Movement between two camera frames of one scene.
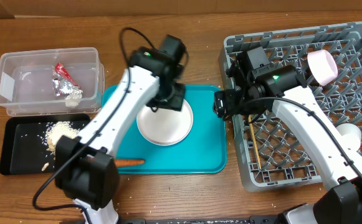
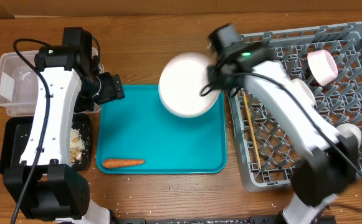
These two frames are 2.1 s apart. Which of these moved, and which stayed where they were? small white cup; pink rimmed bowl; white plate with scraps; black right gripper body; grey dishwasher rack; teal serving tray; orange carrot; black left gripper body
Moved: black left gripper body; black right gripper body; white plate with scraps
Stayed: small white cup; pink rimmed bowl; grey dishwasher rack; teal serving tray; orange carrot
